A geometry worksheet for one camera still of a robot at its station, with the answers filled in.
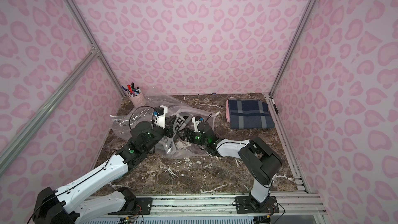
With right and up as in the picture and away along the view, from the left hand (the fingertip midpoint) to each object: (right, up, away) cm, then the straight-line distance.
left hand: (175, 115), depth 72 cm
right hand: (0, -12, +12) cm, 17 cm away
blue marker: (-39, +16, +31) cm, 53 cm away
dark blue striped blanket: (+43, -1, +30) cm, 53 cm away
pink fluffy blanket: (+29, -2, +32) cm, 43 cm away
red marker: (-36, +16, +31) cm, 50 cm away
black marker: (-36, +18, +34) cm, 52 cm away
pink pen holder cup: (-32, +8, +35) cm, 48 cm away
